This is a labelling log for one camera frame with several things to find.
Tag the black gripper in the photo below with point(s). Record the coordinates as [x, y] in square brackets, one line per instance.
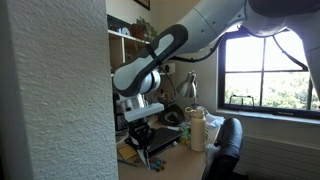
[140, 133]

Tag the black photo frame with group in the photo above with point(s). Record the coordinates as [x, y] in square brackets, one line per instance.
[120, 124]

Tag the black office chair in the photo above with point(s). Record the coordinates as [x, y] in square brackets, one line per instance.
[230, 140]

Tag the black headphones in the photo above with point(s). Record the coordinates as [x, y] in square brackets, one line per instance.
[170, 116]

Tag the green potted plant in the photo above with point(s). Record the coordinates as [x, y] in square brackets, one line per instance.
[143, 28]

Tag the white radiator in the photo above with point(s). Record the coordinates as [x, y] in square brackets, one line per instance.
[276, 156]

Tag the black window frame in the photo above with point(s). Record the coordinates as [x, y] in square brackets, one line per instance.
[266, 109]

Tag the dark wall picture frame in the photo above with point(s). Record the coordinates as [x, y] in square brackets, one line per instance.
[143, 3]

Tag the cream water bottle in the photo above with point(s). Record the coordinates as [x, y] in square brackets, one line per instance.
[198, 133]

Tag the white box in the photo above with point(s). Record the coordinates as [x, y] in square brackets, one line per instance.
[171, 68]

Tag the white window sill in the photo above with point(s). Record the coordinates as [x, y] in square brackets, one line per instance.
[260, 115]

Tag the black framed picture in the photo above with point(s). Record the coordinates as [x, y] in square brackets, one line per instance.
[114, 23]

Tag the black metal railing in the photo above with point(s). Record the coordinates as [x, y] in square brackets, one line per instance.
[241, 96]

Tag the silver desk lamp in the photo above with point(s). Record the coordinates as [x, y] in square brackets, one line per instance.
[188, 88]

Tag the black laptop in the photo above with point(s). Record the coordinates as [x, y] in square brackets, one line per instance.
[165, 138]

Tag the white round ornament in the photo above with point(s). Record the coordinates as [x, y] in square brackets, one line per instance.
[125, 31]

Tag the green yellow patterned cloth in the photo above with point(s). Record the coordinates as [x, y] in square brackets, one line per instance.
[184, 133]

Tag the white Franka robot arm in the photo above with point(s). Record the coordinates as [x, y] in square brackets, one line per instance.
[200, 23]

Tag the white crumpled papers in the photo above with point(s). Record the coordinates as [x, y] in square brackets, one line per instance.
[213, 120]

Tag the yellow notepad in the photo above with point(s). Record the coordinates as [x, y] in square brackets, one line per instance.
[127, 152]

